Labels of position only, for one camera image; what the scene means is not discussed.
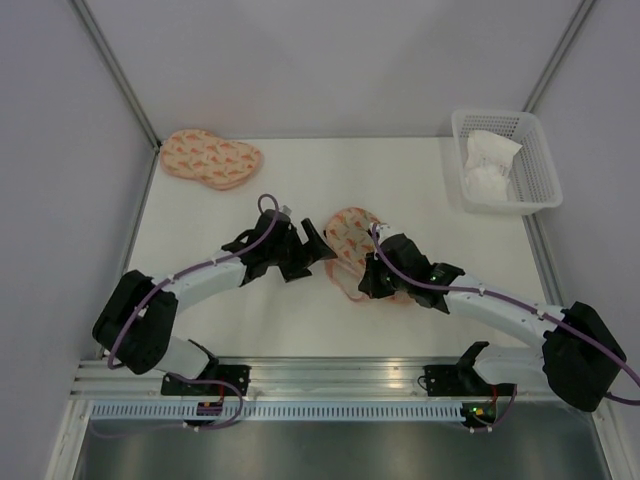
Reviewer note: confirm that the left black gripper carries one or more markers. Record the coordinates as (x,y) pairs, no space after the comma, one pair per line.
(306,253)

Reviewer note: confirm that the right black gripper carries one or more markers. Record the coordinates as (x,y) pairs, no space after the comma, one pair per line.
(369,284)

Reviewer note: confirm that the floral mesh laundry bag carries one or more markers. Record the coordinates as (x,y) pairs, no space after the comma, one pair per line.
(347,235)

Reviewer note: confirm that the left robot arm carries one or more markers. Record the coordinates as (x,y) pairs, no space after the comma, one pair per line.
(136,324)

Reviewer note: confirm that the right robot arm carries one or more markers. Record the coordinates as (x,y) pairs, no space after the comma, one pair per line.
(568,351)

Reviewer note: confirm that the white bra in basket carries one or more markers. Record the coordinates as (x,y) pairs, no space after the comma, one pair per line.
(488,166)

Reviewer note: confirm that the white perforated plastic basket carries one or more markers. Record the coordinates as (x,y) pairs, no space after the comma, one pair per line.
(534,183)

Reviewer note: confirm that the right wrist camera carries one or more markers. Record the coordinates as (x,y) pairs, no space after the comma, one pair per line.
(382,231)

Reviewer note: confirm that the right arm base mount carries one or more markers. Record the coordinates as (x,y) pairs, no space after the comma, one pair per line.
(440,380)

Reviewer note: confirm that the white slotted cable duct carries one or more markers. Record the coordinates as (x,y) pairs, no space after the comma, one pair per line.
(440,411)

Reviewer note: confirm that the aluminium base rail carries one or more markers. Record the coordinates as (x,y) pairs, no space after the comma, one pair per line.
(310,379)

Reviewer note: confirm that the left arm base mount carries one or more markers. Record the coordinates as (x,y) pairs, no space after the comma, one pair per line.
(220,389)

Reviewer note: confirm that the left aluminium frame post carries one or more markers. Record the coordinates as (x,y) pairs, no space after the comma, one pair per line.
(96,35)

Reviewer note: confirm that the aluminium frame post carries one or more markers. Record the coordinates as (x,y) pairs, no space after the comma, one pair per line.
(560,53)
(96,35)

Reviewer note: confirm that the right aluminium frame post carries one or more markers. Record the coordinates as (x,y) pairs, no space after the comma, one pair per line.
(560,53)

